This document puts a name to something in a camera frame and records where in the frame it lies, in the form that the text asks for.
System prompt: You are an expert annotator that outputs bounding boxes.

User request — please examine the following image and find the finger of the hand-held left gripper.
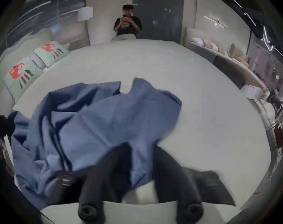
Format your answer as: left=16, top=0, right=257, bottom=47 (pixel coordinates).
left=0, top=115, right=16, bottom=138

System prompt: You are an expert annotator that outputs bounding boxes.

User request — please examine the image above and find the padded pale headboard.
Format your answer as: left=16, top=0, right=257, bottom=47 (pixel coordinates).
left=0, top=28, right=56, bottom=79

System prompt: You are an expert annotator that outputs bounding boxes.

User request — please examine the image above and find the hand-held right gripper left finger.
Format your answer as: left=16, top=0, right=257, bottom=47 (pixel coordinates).
left=47, top=145, right=133, bottom=221

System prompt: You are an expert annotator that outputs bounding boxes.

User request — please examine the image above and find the blue shirt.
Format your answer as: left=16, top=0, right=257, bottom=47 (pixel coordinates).
left=11, top=78, right=183, bottom=210

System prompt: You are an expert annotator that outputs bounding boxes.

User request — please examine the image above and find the bed with white sheet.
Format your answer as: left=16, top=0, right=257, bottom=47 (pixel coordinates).
left=0, top=39, right=272, bottom=219

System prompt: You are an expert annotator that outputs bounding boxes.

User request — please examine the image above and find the display bed with cushions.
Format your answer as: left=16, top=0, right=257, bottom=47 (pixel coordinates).
left=183, top=27, right=271, bottom=100

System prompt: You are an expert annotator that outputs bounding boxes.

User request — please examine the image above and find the pale green printed pillow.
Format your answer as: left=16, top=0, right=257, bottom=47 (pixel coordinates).
left=34, top=41, right=71, bottom=68
left=4, top=56, right=43, bottom=103

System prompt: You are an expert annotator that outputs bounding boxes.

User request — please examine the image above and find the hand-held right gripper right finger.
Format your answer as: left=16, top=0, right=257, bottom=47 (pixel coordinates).
left=153, top=145, right=236, bottom=222

